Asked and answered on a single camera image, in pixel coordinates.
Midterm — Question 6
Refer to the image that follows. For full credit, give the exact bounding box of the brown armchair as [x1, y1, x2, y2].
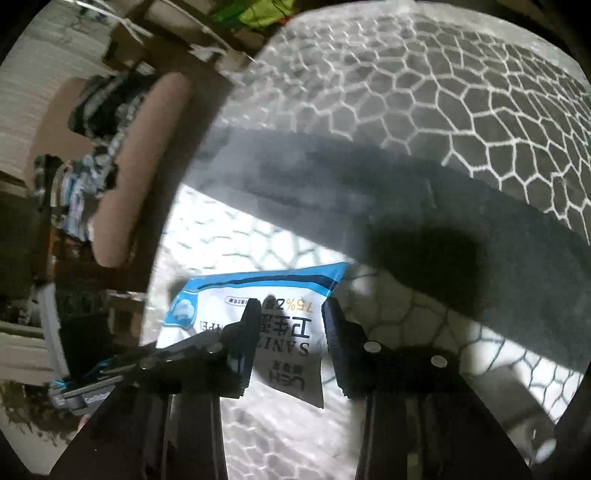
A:
[23, 69, 195, 278]

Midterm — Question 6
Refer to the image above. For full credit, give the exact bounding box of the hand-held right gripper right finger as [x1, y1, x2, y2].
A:
[321, 298, 532, 480]

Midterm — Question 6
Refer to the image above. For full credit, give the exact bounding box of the grey honeycomb patterned tablecloth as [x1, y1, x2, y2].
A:
[148, 0, 591, 462]

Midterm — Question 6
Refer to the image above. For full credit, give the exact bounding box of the striped cloth bag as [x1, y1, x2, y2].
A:
[34, 154, 118, 241]

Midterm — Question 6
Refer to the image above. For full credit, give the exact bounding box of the green plastic bag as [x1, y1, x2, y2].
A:
[215, 0, 301, 28]

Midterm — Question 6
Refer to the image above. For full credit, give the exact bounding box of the blue white wipes packet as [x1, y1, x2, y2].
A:
[157, 261, 354, 409]

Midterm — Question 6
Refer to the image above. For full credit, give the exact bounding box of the pile of dark clothes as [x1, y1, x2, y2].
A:
[69, 71, 158, 139]

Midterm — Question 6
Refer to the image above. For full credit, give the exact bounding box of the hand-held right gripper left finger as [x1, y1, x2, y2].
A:
[48, 298, 262, 480]

